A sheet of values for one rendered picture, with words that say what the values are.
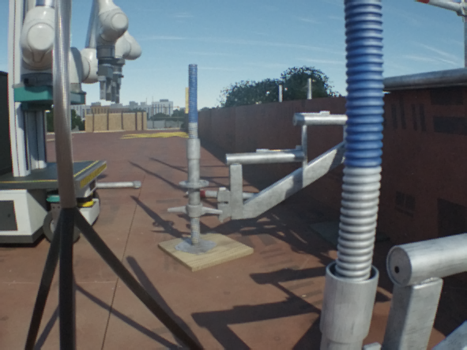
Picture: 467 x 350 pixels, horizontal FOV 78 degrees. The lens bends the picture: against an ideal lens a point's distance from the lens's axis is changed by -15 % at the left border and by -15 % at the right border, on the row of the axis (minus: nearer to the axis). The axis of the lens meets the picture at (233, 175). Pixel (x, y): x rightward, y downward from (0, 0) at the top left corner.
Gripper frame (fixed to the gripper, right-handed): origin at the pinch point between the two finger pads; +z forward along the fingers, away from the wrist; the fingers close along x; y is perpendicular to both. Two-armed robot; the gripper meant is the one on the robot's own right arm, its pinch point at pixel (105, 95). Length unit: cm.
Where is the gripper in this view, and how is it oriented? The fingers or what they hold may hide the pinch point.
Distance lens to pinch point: 161.6
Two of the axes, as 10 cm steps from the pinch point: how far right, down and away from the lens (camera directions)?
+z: 0.0, 9.8, 1.7
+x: 1.8, 1.7, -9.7
